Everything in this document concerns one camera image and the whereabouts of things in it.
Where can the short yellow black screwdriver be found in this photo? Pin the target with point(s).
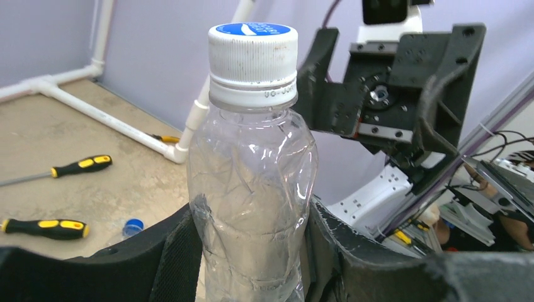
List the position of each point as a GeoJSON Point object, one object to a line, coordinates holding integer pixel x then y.
{"type": "Point", "coordinates": [56, 229]}

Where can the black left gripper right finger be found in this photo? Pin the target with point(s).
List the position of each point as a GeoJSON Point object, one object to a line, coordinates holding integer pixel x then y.
{"type": "Point", "coordinates": [338, 264]}

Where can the clear crushed bottle white cap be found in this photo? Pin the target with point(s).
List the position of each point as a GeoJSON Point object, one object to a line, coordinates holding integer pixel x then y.
{"type": "Point", "coordinates": [252, 166]}

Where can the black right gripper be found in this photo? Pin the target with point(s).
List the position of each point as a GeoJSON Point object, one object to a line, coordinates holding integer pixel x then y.
{"type": "Point", "coordinates": [399, 98]}

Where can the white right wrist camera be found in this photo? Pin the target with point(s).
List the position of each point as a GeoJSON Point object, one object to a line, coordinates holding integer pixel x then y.
{"type": "Point", "coordinates": [388, 20]}

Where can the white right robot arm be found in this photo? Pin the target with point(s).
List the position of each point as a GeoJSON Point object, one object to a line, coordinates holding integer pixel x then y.
{"type": "Point", "coordinates": [381, 206]}

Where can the yellow handled pliers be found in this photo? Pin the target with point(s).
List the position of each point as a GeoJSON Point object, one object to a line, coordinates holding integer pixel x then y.
{"type": "Point", "coordinates": [165, 139]}

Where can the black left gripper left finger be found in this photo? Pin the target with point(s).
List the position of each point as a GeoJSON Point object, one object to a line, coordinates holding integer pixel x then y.
{"type": "Point", "coordinates": [161, 263]}

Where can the long yellow black screwdriver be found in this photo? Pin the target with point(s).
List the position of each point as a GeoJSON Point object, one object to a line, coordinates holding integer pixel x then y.
{"type": "Point", "coordinates": [91, 164]}

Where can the Pepsi bottle blue cap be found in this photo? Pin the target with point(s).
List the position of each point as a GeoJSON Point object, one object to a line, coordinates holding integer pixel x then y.
{"type": "Point", "coordinates": [131, 227]}

